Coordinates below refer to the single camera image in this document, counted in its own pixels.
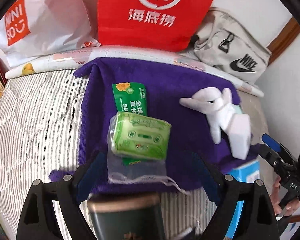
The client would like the red paper shopping bag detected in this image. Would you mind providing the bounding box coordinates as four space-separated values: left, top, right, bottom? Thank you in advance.
97 0 213 51

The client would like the white and green glove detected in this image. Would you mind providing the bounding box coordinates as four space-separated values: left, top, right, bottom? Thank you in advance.
179 87 243 144

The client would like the light green tissue pack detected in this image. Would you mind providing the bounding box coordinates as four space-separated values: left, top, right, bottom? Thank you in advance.
109 112 171 161

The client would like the white Miniso plastic bag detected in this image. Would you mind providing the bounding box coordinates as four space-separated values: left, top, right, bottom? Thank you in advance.
0 0 100 67

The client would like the green snack packet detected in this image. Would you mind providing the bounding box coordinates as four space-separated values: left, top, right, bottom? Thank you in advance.
112 82 149 166

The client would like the clear mesh drawstring pouch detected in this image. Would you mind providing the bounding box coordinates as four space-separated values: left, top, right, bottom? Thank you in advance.
107 116 187 194

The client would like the person's right hand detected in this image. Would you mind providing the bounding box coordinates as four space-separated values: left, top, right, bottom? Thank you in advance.
270 176 300 216

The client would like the blue tissue pack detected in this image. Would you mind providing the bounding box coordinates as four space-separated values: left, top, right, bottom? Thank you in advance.
225 158 261 239

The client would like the beige Nike bag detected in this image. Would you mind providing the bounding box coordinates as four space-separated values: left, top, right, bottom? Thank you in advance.
194 7 271 84

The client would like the purple towel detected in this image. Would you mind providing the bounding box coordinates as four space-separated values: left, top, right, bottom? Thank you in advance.
48 56 261 194

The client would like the wooden door frame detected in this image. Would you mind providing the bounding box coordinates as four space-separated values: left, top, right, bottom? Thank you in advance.
267 17 300 65

